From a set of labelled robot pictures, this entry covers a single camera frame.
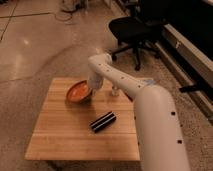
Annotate orange ceramic bowl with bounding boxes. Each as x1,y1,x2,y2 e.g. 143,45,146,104
66,80,92,103

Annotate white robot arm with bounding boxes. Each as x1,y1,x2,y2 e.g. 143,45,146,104
88,53,191,171

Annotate white cup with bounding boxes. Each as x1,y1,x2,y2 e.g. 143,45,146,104
111,86,119,96

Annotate black striped rectangular box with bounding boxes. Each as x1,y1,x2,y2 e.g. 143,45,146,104
90,111,116,133

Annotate black office chair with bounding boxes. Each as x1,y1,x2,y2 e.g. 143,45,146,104
109,0,171,71

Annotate wooden table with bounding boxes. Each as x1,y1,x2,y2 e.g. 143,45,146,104
25,78,139,161

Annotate cables on floor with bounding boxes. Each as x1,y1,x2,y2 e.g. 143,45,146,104
54,0,88,25

